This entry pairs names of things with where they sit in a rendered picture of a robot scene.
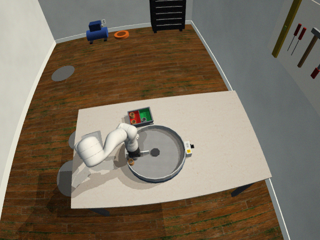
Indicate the grey round turntable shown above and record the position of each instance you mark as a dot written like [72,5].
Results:
[162,153]

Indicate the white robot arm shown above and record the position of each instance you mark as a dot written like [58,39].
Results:
[91,152]

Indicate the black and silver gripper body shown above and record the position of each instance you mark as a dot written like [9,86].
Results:
[134,151]

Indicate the grey crate with red and green compartments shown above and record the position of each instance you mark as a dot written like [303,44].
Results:
[139,114]

